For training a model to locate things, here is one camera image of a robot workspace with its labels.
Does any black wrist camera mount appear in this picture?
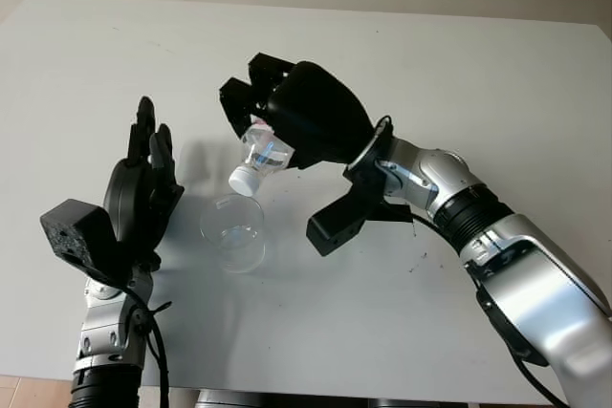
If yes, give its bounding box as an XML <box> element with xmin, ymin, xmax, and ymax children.
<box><xmin>39</xmin><ymin>198</ymin><xmax>123</xmax><ymax>286</ymax></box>
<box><xmin>306</xmin><ymin>159</ymin><xmax>413</xmax><ymax>258</ymax></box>

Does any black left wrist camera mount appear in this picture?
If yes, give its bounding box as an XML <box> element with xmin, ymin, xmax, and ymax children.
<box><xmin>39</xmin><ymin>198</ymin><xmax>123</xmax><ymax>286</ymax></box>

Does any clear plastic water bottle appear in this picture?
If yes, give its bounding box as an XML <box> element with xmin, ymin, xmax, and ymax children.
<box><xmin>228</xmin><ymin>118</ymin><xmax>295</xmax><ymax>198</ymax></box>

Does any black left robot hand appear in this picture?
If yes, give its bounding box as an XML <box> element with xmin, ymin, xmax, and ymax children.
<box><xmin>102</xmin><ymin>96</ymin><xmax>186</xmax><ymax>280</ymax></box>

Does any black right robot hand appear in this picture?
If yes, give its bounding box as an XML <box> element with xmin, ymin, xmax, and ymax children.
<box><xmin>219</xmin><ymin>52</ymin><xmax>377</xmax><ymax>173</ymax></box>

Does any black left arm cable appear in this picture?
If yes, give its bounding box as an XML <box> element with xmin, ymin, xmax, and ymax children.
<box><xmin>122</xmin><ymin>283</ymin><xmax>174</xmax><ymax>408</ymax></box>

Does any clear glass cup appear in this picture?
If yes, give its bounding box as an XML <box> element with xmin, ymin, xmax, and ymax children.
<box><xmin>199</xmin><ymin>192</ymin><xmax>267</xmax><ymax>275</ymax></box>

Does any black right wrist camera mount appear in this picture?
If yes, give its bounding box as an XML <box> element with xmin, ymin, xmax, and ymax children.
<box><xmin>306</xmin><ymin>159</ymin><xmax>413</xmax><ymax>258</ymax></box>

